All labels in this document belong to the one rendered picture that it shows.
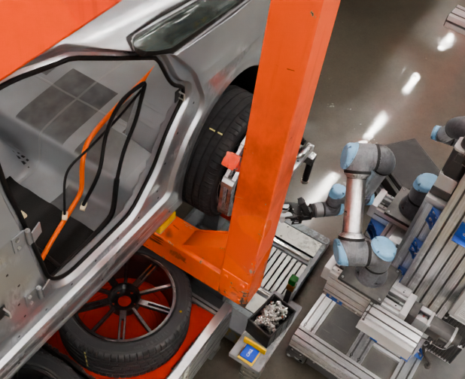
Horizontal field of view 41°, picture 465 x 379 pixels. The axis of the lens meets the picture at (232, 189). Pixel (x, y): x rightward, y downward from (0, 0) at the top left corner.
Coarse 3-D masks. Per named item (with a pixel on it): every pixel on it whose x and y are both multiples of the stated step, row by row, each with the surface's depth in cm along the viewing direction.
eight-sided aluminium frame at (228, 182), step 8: (240, 144) 293; (240, 152) 293; (224, 176) 295; (224, 184) 296; (232, 184) 294; (224, 192) 302; (232, 192) 299; (224, 200) 309; (232, 200) 306; (224, 208) 309
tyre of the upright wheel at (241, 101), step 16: (224, 96) 303; (240, 96) 305; (224, 112) 295; (240, 112) 297; (208, 128) 294; (224, 128) 292; (240, 128) 292; (208, 144) 292; (224, 144) 290; (192, 160) 296; (208, 160) 292; (192, 176) 298; (208, 176) 293; (192, 192) 305; (208, 192) 298; (208, 208) 308
